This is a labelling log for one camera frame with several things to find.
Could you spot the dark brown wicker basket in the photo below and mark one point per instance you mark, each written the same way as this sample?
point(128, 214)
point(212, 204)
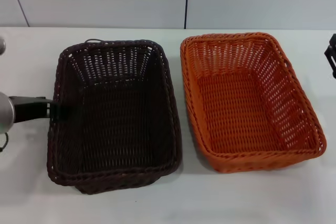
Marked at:
point(118, 186)
point(118, 129)

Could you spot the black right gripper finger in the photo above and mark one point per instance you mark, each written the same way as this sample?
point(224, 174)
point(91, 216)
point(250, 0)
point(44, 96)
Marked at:
point(332, 62)
point(334, 41)

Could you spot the orange wicker basket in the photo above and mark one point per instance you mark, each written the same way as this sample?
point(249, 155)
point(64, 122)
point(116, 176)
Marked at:
point(244, 108)

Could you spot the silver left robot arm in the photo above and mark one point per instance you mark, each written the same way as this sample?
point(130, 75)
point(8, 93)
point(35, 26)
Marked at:
point(4, 112)

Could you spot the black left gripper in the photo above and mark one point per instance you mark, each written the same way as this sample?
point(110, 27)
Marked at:
point(29, 110)

